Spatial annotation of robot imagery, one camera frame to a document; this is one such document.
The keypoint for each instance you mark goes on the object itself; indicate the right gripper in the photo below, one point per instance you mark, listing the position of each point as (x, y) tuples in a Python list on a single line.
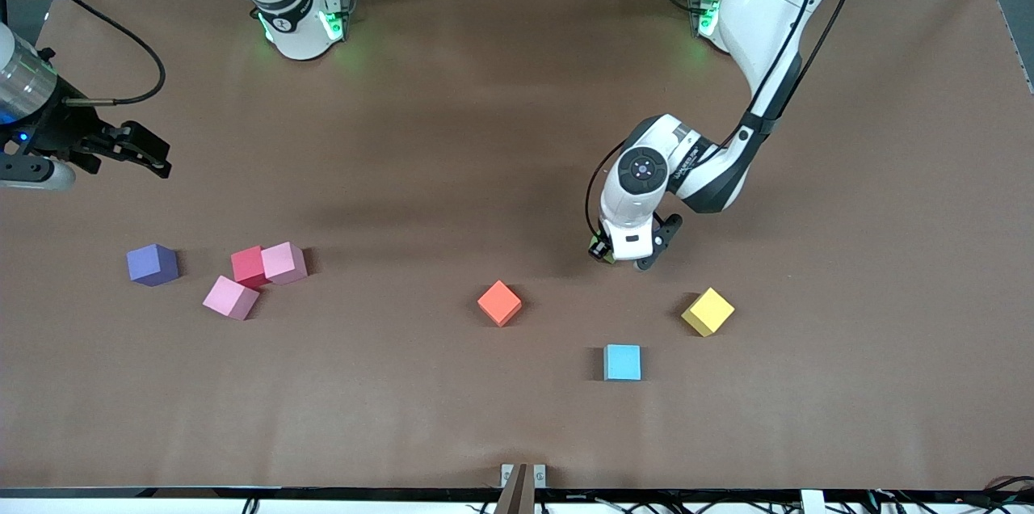
[(58, 131)]

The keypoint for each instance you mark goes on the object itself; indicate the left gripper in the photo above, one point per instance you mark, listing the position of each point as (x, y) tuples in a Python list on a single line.
[(599, 249)]

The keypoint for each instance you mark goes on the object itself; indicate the green foam cube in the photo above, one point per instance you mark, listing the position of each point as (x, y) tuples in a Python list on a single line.
[(602, 238)]

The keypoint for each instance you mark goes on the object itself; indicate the light blue foam cube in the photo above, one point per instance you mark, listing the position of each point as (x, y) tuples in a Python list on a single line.
[(623, 363)]

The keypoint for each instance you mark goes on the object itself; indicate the yellow foam cube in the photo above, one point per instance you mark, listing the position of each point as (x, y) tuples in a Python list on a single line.
[(708, 311)]

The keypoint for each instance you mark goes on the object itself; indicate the red foam cube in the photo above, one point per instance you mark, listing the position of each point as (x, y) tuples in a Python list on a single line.
[(246, 265)]

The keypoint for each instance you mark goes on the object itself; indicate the pink foam cube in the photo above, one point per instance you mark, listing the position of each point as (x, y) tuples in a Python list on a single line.
[(229, 297), (284, 262)]

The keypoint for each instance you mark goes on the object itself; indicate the orange foam cube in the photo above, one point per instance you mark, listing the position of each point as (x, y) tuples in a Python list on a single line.
[(499, 301)]

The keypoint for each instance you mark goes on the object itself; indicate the purple foam cube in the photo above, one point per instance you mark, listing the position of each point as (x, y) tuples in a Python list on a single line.
[(150, 263)]

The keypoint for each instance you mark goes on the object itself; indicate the small white plastic box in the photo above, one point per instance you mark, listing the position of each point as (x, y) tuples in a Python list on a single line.
[(812, 502)]

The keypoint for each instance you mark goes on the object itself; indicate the aluminium frame bracket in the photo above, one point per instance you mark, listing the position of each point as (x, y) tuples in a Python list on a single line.
[(521, 475)]

